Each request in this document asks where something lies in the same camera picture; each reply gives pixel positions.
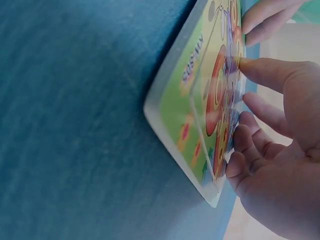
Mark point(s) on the person's left fingers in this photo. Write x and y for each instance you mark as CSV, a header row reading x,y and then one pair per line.
x,y
262,22

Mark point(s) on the person's left hand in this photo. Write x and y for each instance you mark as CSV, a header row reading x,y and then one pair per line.
x,y
270,20

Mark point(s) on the person's right hand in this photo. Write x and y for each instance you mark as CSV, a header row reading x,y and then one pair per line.
x,y
287,175

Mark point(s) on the colourful cartoon jigsaw puzzle board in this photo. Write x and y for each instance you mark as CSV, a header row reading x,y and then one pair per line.
x,y
190,100

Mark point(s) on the person's right thumb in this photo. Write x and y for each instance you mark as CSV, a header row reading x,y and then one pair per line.
x,y
267,71

